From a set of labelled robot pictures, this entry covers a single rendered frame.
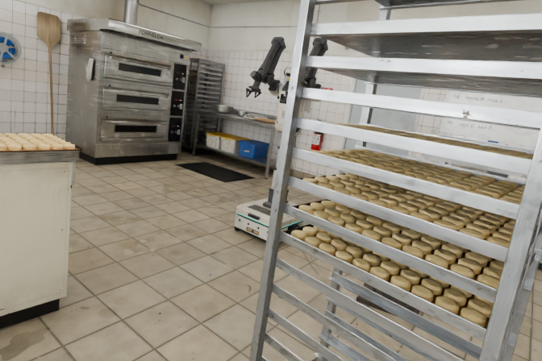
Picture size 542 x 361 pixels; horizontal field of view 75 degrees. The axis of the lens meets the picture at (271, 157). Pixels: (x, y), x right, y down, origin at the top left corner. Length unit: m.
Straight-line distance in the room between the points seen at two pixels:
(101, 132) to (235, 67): 2.99
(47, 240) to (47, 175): 0.34
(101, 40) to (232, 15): 2.96
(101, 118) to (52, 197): 3.50
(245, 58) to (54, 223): 5.52
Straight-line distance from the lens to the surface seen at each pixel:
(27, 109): 6.21
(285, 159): 1.05
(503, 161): 0.84
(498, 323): 0.88
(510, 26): 0.87
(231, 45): 7.37
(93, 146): 5.56
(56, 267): 2.22
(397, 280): 1.00
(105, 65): 5.44
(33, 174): 2.01
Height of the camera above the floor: 1.29
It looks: 10 degrees down
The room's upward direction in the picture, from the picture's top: 8 degrees clockwise
